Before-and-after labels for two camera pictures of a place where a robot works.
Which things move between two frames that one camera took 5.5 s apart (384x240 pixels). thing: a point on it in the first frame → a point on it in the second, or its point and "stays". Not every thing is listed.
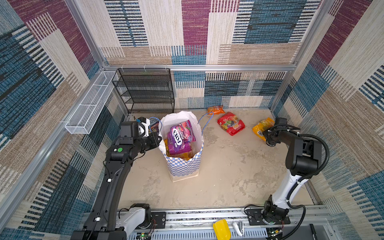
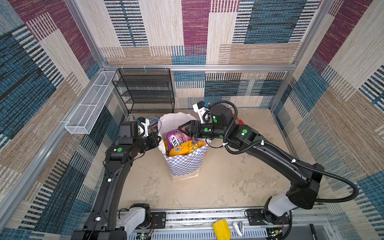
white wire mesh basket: x=84 y=118 stays
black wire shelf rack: x=145 y=90 stays
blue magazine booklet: x=154 y=126 stays
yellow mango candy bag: x=264 y=125 → x=185 y=147
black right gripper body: x=268 y=133 → x=202 y=130
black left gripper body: x=150 y=142 stays
